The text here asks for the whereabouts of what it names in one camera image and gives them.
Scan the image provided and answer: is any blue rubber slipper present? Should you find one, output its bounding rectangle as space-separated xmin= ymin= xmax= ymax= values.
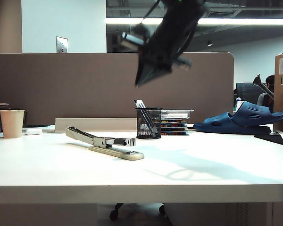
xmin=231 ymin=101 xmax=283 ymax=128
xmin=193 ymin=112 xmax=272 ymax=136

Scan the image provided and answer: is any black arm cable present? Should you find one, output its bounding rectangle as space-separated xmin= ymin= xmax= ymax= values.
xmin=175 ymin=22 xmax=198 ymax=58

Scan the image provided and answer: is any beige paper cup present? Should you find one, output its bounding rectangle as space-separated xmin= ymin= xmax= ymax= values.
xmin=0 ymin=109 xmax=26 ymax=139

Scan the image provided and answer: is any black computer monitor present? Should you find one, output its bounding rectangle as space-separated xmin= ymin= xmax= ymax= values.
xmin=235 ymin=82 xmax=270 ymax=105

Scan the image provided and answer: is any white pen black cap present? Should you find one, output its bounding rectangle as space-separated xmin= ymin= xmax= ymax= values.
xmin=138 ymin=99 xmax=161 ymax=137

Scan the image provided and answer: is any colourful book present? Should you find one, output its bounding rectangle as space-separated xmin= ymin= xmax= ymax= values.
xmin=160 ymin=123 xmax=189 ymax=129
xmin=160 ymin=128 xmax=188 ymax=137
xmin=160 ymin=119 xmax=188 ymax=125

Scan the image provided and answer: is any metal wall plate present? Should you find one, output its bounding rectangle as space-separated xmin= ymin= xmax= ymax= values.
xmin=56 ymin=36 xmax=70 ymax=54

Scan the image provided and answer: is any beige long-reach stapler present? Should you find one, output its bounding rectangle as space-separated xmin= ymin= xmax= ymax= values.
xmin=65 ymin=126 xmax=145 ymax=161

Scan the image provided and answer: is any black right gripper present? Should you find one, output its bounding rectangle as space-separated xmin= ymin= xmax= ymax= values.
xmin=121 ymin=23 xmax=193 ymax=89

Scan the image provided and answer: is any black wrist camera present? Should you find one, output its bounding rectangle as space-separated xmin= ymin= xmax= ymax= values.
xmin=131 ymin=23 xmax=152 ymax=40

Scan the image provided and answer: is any beige cable tray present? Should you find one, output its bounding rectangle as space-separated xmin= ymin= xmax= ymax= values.
xmin=54 ymin=117 xmax=138 ymax=133

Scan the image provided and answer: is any black grey handheld tool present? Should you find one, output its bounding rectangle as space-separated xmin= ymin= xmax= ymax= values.
xmin=252 ymin=74 xmax=275 ymax=98

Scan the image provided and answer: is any seated person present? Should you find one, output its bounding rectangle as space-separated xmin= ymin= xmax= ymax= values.
xmin=257 ymin=75 xmax=275 ymax=113

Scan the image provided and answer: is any clear plastic case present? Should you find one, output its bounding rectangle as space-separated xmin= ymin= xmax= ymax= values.
xmin=160 ymin=109 xmax=195 ymax=120

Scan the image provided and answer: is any black desk mat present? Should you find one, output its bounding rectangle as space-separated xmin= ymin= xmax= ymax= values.
xmin=253 ymin=131 xmax=283 ymax=148

